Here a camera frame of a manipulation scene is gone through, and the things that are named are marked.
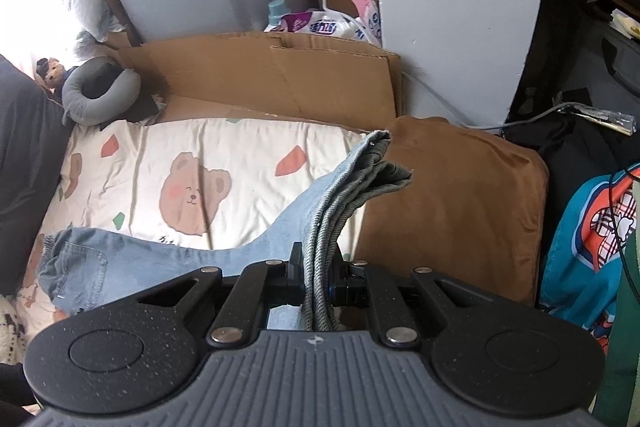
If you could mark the small cardboard box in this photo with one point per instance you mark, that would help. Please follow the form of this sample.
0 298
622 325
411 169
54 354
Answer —
122 39

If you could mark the purple and white packet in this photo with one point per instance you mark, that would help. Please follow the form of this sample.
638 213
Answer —
310 24

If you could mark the teal-capped detergent bottle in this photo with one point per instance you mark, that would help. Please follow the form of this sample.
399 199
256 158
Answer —
274 14

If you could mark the grey neck pillow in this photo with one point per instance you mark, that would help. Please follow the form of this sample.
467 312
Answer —
125 82

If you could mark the clear plastic packet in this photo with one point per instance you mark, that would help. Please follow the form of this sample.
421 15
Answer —
607 119

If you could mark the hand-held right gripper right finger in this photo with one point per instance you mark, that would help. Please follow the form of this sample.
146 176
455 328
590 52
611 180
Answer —
332 296

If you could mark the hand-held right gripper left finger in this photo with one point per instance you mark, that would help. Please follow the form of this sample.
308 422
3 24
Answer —
296 272

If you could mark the cream bear print blanket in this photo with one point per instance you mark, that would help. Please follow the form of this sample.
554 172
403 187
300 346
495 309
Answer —
240 152

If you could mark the dark cloth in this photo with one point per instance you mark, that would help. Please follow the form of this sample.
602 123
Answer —
145 107

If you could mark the brown pillow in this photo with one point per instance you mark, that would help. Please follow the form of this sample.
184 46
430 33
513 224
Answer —
450 207

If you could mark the blue denim pants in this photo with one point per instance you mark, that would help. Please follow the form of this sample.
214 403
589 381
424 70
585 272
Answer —
200 252

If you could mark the folded cardboard sheet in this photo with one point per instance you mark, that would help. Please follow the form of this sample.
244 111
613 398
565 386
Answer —
250 72

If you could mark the black cloth heap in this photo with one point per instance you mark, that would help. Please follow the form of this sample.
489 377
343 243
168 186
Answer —
575 152

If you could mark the dark grey blanket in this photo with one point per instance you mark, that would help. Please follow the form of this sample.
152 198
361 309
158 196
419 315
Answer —
25 182

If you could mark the white fluffy dotted cloth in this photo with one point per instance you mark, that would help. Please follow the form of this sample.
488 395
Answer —
10 327

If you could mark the small teddy bear toy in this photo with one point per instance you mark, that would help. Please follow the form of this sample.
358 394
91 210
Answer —
52 74

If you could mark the teal cartoon print cloth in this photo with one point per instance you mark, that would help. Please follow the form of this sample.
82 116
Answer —
575 232

